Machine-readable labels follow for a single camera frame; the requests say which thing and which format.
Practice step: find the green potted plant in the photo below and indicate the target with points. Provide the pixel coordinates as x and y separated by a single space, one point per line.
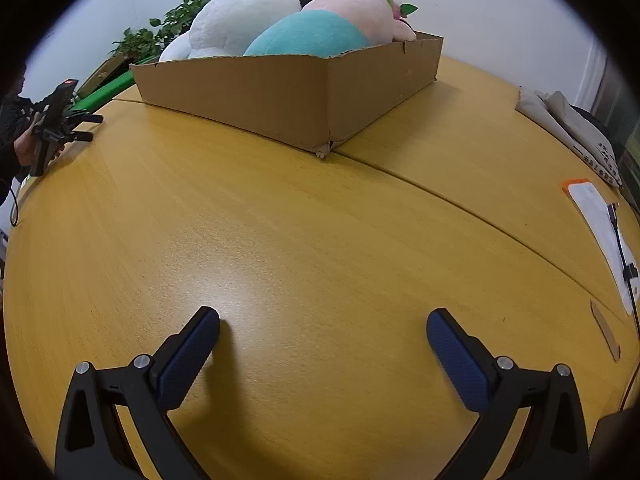
182 15
135 42

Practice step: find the metal framed glass door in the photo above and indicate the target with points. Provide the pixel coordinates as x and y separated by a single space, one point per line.
600 80

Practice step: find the tan cardboard strip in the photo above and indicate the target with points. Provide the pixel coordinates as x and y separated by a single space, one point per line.
606 332

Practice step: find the person's left hand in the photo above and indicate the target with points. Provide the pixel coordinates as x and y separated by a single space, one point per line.
25 149

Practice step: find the orange case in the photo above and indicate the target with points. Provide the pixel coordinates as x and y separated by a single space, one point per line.
567 186

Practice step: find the white paper sheet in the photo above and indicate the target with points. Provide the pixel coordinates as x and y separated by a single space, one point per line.
605 240

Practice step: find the pale pink plush toy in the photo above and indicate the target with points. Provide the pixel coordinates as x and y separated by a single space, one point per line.
350 7

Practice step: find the brown cardboard box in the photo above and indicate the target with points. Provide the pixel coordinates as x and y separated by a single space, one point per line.
250 95

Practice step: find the white plush toy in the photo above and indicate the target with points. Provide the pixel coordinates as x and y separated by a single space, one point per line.
240 20

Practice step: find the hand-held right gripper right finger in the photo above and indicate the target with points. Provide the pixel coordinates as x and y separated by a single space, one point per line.
457 360

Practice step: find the dark object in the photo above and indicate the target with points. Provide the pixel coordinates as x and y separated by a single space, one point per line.
617 445

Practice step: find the grey folded cloth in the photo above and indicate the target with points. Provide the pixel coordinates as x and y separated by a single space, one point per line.
565 120

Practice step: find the teal plush toy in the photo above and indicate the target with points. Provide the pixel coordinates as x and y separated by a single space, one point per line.
305 35

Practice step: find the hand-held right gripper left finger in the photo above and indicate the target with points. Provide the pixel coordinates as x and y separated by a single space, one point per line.
187 360

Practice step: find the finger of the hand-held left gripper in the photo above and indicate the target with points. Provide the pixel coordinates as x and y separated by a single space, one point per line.
85 118
80 136

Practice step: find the black cloth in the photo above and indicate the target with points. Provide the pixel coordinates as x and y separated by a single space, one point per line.
597 122

